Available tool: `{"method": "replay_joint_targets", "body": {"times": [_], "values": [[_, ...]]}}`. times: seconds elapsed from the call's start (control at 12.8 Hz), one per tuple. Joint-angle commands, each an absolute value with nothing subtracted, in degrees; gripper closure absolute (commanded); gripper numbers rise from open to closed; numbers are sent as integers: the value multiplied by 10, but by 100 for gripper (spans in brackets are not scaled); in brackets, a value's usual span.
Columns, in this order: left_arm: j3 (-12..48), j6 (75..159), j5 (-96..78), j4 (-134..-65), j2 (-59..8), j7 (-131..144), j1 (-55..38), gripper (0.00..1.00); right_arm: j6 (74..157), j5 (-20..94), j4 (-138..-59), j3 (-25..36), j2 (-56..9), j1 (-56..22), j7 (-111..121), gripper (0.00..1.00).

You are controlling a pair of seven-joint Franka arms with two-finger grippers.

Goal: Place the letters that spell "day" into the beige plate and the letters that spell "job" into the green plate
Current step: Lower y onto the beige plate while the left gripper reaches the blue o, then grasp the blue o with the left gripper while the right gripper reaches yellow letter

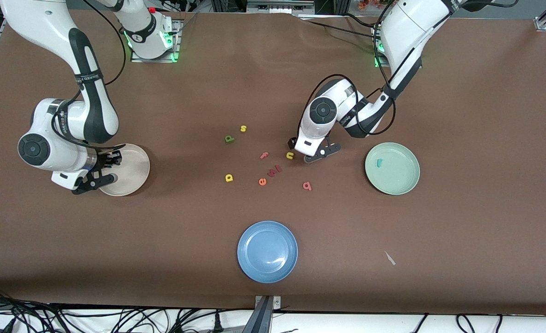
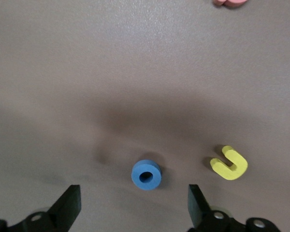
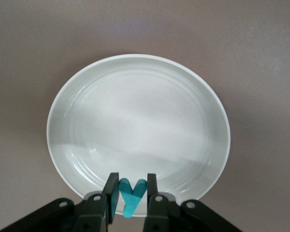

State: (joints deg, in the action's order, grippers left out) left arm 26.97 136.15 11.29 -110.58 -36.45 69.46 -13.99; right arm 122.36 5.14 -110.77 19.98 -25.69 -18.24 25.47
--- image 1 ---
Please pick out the grey metal mount bracket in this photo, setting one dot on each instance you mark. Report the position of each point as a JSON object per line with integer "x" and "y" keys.
{"x": 266, "y": 310}

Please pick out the small white paper scrap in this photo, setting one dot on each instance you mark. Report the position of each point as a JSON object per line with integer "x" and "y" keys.
{"x": 389, "y": 258}

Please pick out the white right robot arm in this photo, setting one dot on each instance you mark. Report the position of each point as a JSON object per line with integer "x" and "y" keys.
{"x": 37, "y": 23}

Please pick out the blue plate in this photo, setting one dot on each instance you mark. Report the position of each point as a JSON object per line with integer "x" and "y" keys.
{"x": 267, "y": 251}

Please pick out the pink foam letter a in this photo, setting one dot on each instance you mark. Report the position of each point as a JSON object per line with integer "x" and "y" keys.
{"x": 308, "y": 187}

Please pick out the green foam letter p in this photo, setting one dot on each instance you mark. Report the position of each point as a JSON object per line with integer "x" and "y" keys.
{"x": 229, "y": 138}

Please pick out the pale green plate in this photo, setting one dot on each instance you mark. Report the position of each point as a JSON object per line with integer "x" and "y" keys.
{"x": 392, "y": 178}

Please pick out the grey box device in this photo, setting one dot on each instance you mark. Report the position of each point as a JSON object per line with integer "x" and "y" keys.
{"x": 279, "y": 5}

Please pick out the beige brown plate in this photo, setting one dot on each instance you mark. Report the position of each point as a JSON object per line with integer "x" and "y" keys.
{"x": 131, "y": 173}

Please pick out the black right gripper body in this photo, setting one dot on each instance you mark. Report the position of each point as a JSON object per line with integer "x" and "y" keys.
{"x": 106, "y": 160}

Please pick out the pink foam letter f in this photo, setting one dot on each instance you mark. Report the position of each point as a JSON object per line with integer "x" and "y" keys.
{"x": 264, "y": 155}

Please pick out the brown table cover sheet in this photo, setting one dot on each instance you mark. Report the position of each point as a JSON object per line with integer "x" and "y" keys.
{"x": 69, "y": 240}

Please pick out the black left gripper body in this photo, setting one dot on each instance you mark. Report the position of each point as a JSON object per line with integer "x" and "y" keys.
{"x": 292, "y": 141}

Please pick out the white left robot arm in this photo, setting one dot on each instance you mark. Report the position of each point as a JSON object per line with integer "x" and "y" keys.
{"x": 407, "y": 32}

